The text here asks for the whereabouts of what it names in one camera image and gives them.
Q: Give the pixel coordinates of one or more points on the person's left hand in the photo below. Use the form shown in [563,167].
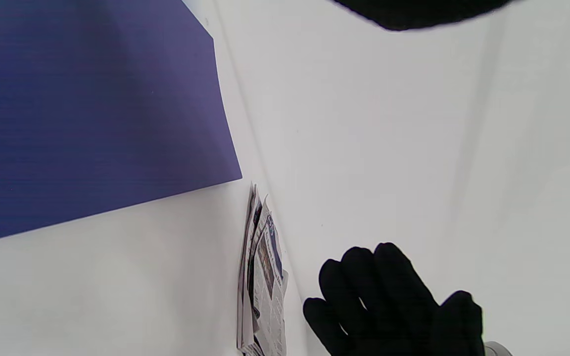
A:
[389,311]

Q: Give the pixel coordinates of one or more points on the blue folder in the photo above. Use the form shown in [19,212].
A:
[92,113]

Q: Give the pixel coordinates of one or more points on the newspaper with dark header band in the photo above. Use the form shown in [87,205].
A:
[271,296]

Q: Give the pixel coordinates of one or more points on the white and black left controller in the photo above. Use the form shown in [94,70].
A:
[413,12]

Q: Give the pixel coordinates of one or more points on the newspaper with dense text columns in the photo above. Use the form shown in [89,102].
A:
[254,217]

